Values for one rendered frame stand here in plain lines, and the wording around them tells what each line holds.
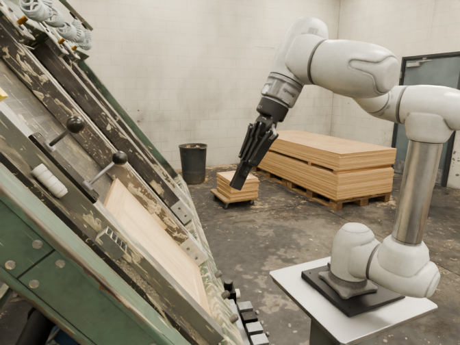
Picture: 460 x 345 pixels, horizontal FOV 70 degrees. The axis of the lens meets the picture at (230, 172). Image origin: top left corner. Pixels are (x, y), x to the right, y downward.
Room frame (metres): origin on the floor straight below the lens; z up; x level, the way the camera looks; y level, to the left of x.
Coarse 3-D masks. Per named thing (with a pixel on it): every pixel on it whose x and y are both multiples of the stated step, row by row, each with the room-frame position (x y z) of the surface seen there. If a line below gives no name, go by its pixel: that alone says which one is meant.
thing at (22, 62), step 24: (0, 0) 1.13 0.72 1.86; (48, 0) 1.13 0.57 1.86; (0, 24) 1.07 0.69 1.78; (0, 48) 1.07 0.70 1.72; (24, 48) 1.10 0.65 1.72; (24, 72) 1.08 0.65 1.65; (48, 72) 1.15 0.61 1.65; (48, 96) 1.10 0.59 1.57; (96, 144) 1.13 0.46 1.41; (120, 168) 1.14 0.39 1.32; (144, 192) 1.16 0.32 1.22; (168, 216) 1.18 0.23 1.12; (192, 240) 1.20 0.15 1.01
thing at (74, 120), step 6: (66, 120) 0.68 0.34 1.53; (72, 120) 0.68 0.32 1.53; (78, 120) 0.68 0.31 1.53; (66, 126) 0.68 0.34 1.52; (72, 126) 0.68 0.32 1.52; (78, 126) 0.68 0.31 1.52; (84, 126) 0.69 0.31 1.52; (66, 132) 0.70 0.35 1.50; (72, 132) 0.68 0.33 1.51; (78, 132) 0.69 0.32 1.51; (60, 138) 0.71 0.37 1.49; (48, 144) 0.72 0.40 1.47; (54, 144) 0.72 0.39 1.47
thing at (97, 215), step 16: (0, 112) 0.69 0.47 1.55; (0, 128) 0.69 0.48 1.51; (16, 128) 0.69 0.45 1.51; (16, 144) 0.69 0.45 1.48; (32, 144) 0.70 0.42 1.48; (32, 160) 0.70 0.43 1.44; (48, 160) 0.70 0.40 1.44; (64, 176) 0.71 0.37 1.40; (80, 192) 0.72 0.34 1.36; (80, 208) 0.72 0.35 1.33; (96, 208) 0.72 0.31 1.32; (96, 224) 0.72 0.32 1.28; (112, 224) 0.73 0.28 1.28; (128, 240) 0.74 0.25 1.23; (128, 256) 0.74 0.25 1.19; (144, 256) 0.75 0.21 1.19; (144, 272) 0.75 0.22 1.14; (160, 272) 0.76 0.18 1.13; (160, 288) 0.75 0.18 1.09; (176, 288) 0.77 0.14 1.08; (176, 304) 0.76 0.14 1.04; (192, 304) 0.78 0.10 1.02; (192, 320) 0.77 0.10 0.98; (208, 320) 0.79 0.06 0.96; (208, 336) 0.78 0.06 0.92
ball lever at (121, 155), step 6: (114, 156) 0.79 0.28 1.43; (120, 156) 0.79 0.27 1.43; (126, 156) 0.81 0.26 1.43; (114, 162) 0.79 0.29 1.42; (120, 162) 0.79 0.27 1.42; (126, 162) 0.81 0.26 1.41; (108, 168) 0.78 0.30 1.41; (102, 174) 0.77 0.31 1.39; (90, 180) 0.75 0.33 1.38; (96, 180) 0.76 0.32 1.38; (90, 186) 0.74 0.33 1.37
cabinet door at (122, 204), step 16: (112, 192) 0.97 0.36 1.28; (128, 192) 1.12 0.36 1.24; (112, 208) 0.87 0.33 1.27; (128, 208) 1.00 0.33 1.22; (144, 208) 1.15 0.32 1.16; (128, 224) 0.89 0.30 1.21; (144, 224) 1.03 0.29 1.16; (144, 240) 0.91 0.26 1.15; (160, 240) 1.04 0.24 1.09; (160, 256) 0.92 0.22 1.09; (176, 256) 1.06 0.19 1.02; (176, 272) 0.93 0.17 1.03; (192, 272) 1.08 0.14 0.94; (192, 288) 0.96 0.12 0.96
